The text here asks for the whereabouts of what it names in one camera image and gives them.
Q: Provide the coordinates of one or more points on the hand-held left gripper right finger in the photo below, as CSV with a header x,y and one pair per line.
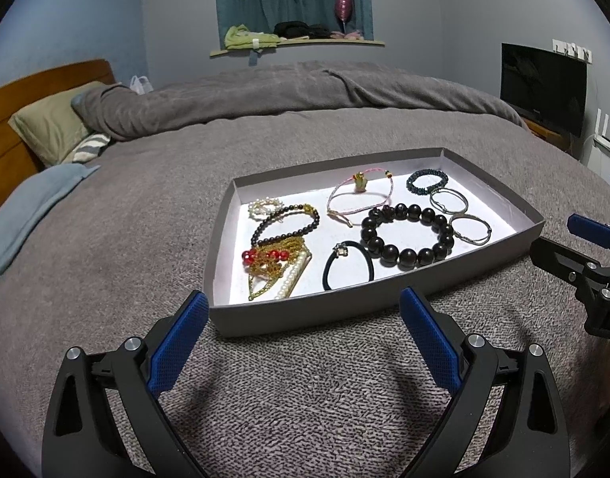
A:
x,y
429,338

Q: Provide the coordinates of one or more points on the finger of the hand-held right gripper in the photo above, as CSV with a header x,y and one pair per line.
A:
x,y
588,226
559,258

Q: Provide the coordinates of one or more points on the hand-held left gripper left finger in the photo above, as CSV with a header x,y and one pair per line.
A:
x,y
180,343

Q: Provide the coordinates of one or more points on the grey shallow cardboard tray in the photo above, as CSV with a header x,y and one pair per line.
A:
x,y
285,318

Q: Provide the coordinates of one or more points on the white router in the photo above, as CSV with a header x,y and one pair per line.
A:
x,y
608,129

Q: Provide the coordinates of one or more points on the wooden television stand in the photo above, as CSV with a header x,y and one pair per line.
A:
x,y
546,132

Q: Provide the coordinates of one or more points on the grey bed cover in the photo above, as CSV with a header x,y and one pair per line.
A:
x,y
136,239

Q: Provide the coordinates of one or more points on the black television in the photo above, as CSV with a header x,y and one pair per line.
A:
x,y
544,87

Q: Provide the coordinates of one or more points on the light blue blanket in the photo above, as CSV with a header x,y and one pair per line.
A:
x,y
26,209

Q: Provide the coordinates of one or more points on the grey white striped pillow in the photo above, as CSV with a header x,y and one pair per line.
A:
x,y
91,145

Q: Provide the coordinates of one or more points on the wooden headboard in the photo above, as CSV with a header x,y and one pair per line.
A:
x,y
6,159

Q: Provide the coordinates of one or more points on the olive green pillow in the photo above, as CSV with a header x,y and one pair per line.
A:
x,y
46,124

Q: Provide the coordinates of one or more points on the white plastic bag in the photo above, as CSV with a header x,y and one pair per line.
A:
x,y
139,85

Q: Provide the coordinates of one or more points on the grey duvet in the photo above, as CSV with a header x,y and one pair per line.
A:
x,y
285,94

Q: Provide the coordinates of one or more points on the pink cloth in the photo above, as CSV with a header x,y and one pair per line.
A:
x,y
350,36

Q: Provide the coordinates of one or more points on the wooden windowsill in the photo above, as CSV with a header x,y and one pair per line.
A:
x,y
335,46

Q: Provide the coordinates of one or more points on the light green cloth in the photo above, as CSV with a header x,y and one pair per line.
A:
x,y
245,37

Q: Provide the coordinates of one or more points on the pink balloon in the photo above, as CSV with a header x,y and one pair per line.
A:
x,y
343,5

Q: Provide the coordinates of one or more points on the black cloth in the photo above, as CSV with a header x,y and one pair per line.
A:
x,y
300,30

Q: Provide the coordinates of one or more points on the white wall sockets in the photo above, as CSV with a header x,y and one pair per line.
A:
x,y
574,51

